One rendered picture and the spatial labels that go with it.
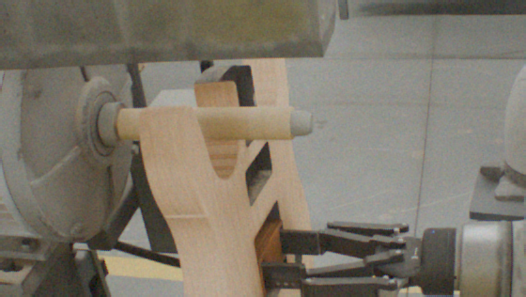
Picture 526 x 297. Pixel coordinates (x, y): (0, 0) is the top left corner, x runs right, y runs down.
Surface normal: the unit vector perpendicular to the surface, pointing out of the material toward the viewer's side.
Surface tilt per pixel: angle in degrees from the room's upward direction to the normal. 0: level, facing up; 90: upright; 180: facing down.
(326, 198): 0
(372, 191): 0
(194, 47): 90
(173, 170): 84
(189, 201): 101
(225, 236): 87
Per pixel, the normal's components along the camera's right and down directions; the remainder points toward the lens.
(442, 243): -0.22, -0.59
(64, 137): 0.91, 0.04
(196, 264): -0.28, 0.30
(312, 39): -0.24, 0.51
